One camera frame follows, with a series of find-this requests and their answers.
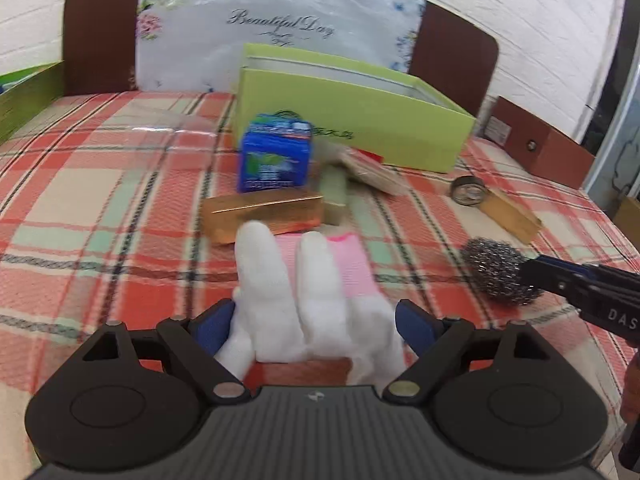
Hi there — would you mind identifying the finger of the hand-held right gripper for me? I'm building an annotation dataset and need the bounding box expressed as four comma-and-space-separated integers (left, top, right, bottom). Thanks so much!
520, 255, 640, 304

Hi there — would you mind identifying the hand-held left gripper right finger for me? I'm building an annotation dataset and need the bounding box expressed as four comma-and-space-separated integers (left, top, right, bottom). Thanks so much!
382, 298, 556, 404

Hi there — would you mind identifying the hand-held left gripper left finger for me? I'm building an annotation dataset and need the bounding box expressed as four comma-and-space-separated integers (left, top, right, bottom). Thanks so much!
82, 299, 249, 405

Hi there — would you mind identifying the steel wool scrubber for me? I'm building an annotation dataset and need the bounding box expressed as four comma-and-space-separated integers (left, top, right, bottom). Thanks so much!
459, 237, 545, 307

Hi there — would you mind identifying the white glove pink cuff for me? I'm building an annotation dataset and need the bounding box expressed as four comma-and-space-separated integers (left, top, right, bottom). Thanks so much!
214, 220, 407, 392

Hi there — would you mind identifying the large green shoe box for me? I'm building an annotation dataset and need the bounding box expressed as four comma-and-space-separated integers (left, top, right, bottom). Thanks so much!
234, 42, 477, 175

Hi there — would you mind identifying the brown shoe box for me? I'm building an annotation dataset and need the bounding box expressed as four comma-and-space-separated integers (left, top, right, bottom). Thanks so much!
486, 96, 597, 192

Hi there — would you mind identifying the black tape roll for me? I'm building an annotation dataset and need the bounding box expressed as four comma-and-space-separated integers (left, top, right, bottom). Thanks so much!
449, 176, 490, 207

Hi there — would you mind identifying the long golden box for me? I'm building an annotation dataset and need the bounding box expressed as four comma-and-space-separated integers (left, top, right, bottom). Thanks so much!
202, 192, 326, 246

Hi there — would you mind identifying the small golden box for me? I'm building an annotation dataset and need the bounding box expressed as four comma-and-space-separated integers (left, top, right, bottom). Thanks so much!
320, 164, 352, 227

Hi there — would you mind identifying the tan flat packet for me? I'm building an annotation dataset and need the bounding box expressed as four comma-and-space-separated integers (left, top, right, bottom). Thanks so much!
339, 147, 412, 197

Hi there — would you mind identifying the blue mint tin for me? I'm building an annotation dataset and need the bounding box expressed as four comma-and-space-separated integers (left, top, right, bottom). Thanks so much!
239, 132, 313, 194
247, 114, 314, 141

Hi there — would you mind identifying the clear plastic box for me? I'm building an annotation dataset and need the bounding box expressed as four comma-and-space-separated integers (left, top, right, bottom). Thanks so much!
107, 104, 223, 137

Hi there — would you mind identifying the shallow green box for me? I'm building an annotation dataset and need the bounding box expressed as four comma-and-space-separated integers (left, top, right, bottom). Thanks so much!
0, 60, 67, 147

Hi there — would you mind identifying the brown chair with floral cover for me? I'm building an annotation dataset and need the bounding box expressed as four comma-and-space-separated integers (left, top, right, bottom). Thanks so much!
64, 0, 501, 121

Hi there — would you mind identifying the floral plastic bag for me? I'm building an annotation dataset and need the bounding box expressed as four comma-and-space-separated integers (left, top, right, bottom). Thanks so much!
134, 0, 428, 96

